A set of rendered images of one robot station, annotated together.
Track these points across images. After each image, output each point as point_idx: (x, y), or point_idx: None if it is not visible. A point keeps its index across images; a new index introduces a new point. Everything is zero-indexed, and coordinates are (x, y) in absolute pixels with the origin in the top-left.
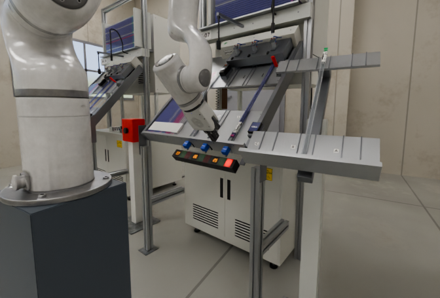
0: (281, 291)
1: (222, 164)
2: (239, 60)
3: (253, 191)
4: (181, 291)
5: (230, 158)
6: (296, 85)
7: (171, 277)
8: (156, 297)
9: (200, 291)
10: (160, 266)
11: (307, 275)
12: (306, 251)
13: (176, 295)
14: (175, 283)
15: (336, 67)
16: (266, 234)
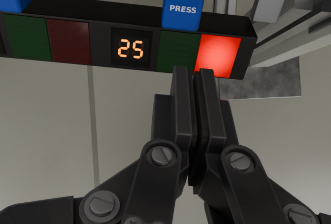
0: (208, 8)
1: (187, 66)
2: None
3: (267, 36)
4: (75, 96)
5: (222, 34)
6: None
7: (38, 81)
8: (50, 126)
9: (101, 77)
10: (1, 73)
11: (302, 49)
12: (324, 40)
13: (74, 106)
14: (54, 88)
15: None
16: (221, 0)
